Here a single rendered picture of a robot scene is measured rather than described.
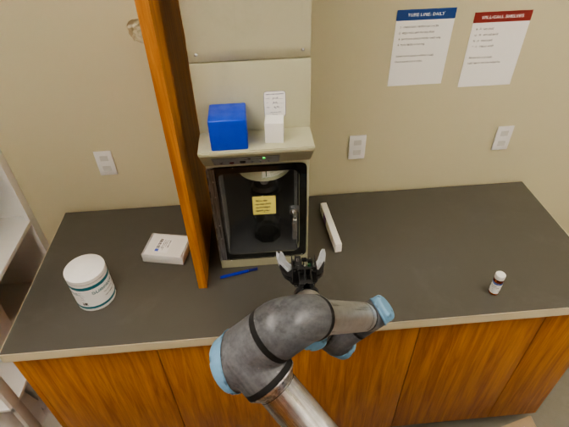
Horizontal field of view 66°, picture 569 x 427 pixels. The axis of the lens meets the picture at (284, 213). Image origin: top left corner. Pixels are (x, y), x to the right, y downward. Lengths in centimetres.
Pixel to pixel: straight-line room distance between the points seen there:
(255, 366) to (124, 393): 104
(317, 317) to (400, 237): 99
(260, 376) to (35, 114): 138
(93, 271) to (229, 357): 79
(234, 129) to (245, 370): 61
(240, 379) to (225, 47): 79
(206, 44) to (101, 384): 123
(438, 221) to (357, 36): 80
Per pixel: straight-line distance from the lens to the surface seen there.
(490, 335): 180
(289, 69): 123
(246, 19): 118
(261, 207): 145
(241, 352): 86
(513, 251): 188
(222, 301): 156
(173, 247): 172
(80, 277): 157
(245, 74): 123
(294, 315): 83
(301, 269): 125
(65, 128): 191
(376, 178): 201
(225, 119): 117
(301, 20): 119
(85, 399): 192
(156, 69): 114
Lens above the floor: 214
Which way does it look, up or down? 40 degrees down
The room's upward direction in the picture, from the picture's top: 2 degrees counter-clockwise
